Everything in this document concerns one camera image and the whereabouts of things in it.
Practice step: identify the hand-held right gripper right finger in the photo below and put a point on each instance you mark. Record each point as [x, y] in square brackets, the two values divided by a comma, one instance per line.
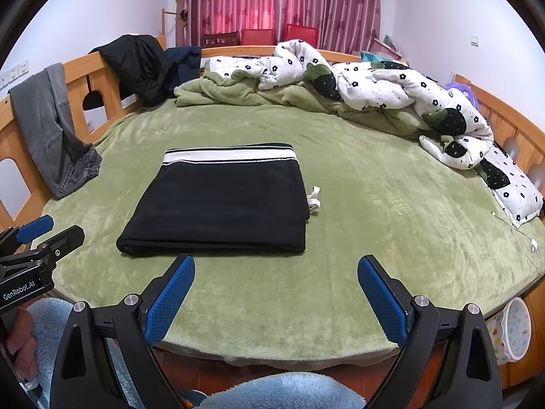
[383, 302]

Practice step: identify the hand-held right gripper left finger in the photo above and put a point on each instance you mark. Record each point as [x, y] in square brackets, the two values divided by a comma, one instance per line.
[170, 302]

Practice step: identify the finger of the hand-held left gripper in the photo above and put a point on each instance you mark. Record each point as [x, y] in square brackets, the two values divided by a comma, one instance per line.
[36, 226]
[64, 238]

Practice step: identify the black pants with white waistband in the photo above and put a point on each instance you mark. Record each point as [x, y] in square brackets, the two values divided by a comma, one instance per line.
[213, 204]

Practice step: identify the person's left hand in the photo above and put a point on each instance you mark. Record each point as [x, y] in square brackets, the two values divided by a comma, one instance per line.
[21, 341]

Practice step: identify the green bed blanket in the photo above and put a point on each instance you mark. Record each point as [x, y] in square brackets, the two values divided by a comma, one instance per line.
[362, 221]

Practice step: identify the grey jeans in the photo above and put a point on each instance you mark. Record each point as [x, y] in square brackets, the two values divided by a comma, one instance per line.
[47, 115]

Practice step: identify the star print bin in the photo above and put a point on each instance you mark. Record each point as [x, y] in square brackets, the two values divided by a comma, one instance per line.
[517, 328]

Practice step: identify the blue fluffy robe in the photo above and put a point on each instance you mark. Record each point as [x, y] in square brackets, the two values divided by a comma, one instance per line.
[276, 392]

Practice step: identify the floral pillow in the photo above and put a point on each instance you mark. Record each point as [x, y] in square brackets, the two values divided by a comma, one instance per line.
[511, 187]

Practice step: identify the black jacket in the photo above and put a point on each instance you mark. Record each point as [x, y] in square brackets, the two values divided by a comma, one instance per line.
[136, 64]

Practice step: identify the navy garment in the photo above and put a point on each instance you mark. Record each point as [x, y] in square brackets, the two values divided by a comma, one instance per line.
[187, 61]

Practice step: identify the green floral quilt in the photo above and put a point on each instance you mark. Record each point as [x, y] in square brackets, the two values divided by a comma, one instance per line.
[383, 85]

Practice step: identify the purple plush toy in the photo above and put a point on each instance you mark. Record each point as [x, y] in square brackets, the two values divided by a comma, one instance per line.
[462, 91]

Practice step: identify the wooden coat rack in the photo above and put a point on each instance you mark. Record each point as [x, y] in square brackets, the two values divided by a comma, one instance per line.
[181, 17]

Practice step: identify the dark wooden chair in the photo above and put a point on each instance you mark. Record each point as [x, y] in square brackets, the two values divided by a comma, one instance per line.
[219, 39]

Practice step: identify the reddish wooden rack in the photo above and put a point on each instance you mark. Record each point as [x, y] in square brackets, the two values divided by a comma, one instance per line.
[389, 47]

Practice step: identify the red chair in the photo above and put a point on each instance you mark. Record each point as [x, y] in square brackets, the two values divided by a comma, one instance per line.
[301, 34]
[256, 37]

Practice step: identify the red patterned curtain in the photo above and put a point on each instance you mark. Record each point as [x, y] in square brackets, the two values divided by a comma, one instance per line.
[230, 0]
[332, 0]

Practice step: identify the white wall socket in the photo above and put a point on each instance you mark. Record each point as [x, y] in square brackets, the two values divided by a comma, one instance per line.
[24, 69]
[12, 74]
[90, 126]
[4, 81]

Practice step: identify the white light switch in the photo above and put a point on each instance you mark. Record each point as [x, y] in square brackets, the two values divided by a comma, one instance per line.
[475, 41]

